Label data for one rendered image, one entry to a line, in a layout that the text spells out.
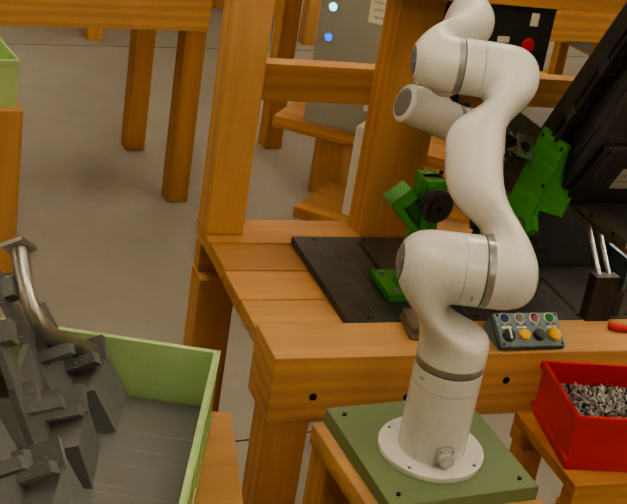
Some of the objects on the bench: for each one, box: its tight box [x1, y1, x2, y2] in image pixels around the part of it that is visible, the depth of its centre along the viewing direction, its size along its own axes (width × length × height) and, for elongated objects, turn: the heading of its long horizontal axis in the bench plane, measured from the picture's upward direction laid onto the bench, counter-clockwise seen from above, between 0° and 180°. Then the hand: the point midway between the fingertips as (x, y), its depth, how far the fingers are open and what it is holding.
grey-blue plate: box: [601, 243, 627, 316], centre depth 282 cm, size 10×2×14 cm, turn 179°
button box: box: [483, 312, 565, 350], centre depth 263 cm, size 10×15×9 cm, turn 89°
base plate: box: [291, 236, 627, 323], centre depth 296 cm, size 42×110×2 cm, turn 89°
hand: (515, 149), depth 279 cm, fingers closed on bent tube, 3 cm apart
